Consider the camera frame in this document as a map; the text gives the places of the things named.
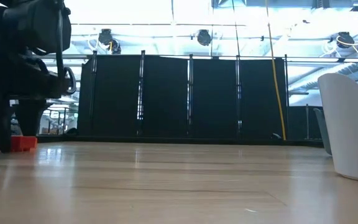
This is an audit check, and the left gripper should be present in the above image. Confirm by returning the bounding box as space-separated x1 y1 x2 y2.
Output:
0 46 71 153

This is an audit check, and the small red building block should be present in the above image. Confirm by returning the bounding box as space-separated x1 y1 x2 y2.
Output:
10 135 39 152

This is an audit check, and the grey metal railing pipe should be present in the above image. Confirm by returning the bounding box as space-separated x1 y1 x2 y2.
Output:
70 52 358 63

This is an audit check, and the white plastic tray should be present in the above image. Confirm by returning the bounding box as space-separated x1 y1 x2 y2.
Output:
317 72 358 184

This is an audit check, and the teal plastic tray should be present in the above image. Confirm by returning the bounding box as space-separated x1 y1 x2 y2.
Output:
313 108 333 156

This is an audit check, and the black perforated computer case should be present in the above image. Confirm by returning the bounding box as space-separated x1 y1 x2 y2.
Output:
287 105 324 141

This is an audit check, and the black folding room divider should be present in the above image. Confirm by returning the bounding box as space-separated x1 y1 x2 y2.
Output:
77 49 288 140

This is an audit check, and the black ceiling cable reel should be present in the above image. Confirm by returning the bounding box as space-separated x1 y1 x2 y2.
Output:
98 27 122 55
196 29 213 47
336 30 356 49

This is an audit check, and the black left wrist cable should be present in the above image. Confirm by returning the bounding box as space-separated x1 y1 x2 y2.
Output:
55 0 77 95

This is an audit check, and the yellow hanging cable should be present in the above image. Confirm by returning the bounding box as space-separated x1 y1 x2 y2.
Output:
265 0 287 141

